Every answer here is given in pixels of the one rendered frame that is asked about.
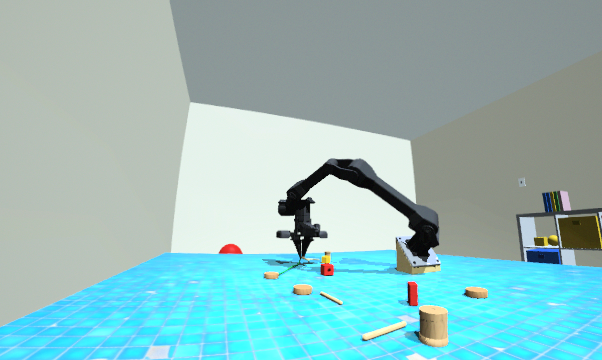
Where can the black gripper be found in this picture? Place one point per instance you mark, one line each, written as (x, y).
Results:
(295, 237)

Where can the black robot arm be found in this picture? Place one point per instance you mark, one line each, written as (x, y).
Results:
(422, 220)

